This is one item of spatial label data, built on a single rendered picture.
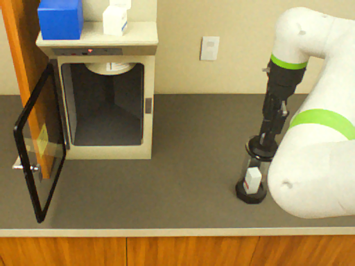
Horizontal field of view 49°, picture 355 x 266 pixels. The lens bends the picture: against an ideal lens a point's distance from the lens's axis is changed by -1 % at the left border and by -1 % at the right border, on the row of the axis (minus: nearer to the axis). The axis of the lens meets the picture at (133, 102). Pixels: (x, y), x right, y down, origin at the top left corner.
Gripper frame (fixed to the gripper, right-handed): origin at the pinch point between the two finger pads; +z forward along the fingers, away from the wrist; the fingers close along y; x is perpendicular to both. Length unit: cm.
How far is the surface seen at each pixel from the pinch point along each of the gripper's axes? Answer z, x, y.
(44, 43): -28, -63, -5
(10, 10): -37, -71, -7
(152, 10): -32.3, -34.6, -16.0
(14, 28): -31, -71, -7
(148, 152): 24.2, -34.5, -16.1
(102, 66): -12, -49, -19
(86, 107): 17, -58, -33
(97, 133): 21, -53, -22
